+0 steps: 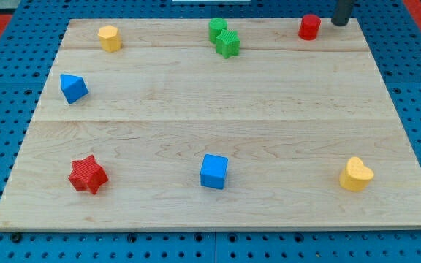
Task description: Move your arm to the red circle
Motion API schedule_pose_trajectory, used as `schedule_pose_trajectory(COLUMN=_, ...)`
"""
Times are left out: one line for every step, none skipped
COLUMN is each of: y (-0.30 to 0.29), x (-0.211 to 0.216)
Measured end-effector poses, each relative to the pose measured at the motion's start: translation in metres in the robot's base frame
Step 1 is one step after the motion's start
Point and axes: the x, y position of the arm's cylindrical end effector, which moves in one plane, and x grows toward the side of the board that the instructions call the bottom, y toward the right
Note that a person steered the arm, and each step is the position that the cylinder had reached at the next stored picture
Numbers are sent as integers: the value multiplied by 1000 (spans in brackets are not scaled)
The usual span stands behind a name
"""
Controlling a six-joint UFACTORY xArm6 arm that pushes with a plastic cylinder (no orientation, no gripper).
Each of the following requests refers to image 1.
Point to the blue triangle block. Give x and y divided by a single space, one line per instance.
73 87

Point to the light wooden board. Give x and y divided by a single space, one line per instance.
287 113

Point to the red cylinder block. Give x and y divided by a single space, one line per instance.
309 27

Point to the green cylinder block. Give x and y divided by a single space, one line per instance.
215 28

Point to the yellow heart block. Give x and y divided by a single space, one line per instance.
355 176

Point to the red star block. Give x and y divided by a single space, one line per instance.
87 175

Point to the yellow hexagon block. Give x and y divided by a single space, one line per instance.
110 38

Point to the green star block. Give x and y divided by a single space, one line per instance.
228 43

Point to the black cylindrical robot arm tip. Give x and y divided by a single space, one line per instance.
342 12

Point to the blue cube block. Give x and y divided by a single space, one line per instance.
213 171

